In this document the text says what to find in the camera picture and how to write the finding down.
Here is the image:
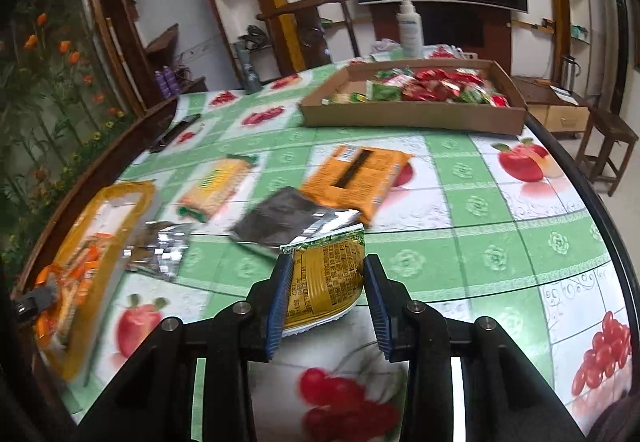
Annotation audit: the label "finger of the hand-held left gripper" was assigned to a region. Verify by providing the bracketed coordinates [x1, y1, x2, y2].
[14, 287, 56, 323]

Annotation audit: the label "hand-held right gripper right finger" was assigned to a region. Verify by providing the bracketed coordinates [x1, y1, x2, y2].
[364, 255, 586, 442]

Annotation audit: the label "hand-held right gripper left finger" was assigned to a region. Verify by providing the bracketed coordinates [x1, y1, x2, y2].
[75, 255, 296, 442]

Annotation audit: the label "orange snack packet round logo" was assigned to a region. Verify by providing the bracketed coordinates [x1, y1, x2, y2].
[35, 232, 118, 348]

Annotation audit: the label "yellow snack packet green edge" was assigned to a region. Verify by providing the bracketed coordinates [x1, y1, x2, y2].
[280, 225, 366, 338]

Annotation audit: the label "dark silver foil packet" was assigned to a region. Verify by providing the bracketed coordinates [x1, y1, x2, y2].
[227, 186, 361, 248]

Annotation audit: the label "orange snack packet black stripe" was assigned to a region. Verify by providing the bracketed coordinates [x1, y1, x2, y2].
[300, 145, 415, 228]

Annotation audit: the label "small silver foil packet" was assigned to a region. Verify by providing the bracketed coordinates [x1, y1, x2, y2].
[122, 221, 196, 283]

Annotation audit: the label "yellow translucent plastic bag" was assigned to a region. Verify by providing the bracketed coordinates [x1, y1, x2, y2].
[32, 179, 158, 383]

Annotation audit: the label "yellow cracker packet green ends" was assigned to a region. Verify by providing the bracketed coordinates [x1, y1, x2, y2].
[176, 153, 258, 223]

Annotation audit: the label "fruit print tablecloth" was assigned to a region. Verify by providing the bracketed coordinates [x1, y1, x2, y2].
[65, 57, 640, 442]

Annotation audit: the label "cardboard tray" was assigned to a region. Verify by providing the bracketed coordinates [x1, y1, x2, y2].
[299, 58, 528, 134]

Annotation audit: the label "black remote control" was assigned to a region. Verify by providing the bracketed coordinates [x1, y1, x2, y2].
[150, 113, 202, 153]

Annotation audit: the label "pile of red green packets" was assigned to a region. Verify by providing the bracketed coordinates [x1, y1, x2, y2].
[325, 66, 511, 108]

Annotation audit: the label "grey spray can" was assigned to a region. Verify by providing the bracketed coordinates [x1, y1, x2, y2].
[235, 40, 261, 93]

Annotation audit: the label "crumpled white wrapper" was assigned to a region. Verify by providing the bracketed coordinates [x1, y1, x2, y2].
[370, 40, 401, 63]

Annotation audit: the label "low wooden cabinet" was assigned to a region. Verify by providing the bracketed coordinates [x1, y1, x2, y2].
[512, 75, 603, 140]

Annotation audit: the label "loose red snack packet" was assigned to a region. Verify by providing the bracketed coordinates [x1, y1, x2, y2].
[430, 45, 476, 60]

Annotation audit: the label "white spray bottle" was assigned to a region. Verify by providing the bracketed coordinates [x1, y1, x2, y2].
[396, 0, 425, 58]

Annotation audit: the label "wooden stool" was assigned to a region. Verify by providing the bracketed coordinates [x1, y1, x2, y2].
[575, 107, 640, 197]

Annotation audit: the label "metal kettle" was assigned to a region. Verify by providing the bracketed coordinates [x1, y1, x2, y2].
[560, 55, 583, 90]

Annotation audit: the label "wooden armchair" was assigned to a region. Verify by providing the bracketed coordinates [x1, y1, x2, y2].
[256, 0, 361, 73]

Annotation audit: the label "tall white black appliance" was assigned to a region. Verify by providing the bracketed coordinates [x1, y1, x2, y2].
[600, 0, 631, 113]

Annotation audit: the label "flower wall poster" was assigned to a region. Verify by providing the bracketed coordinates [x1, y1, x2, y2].
[0, 0, 146, 273]

